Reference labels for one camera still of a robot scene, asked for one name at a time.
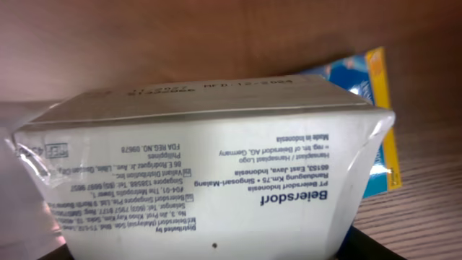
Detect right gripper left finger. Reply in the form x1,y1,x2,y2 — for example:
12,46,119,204
38,244,74,260

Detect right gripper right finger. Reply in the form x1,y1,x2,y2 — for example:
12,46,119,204
336,226,406,260

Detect white Beiersdorf plaster box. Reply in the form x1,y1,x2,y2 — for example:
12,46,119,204
9,75,395,259

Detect blue yellow VapoDrops box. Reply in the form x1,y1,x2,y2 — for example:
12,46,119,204
299,45,403,199

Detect clear plastic container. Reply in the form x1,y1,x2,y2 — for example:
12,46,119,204
1,101,65,259

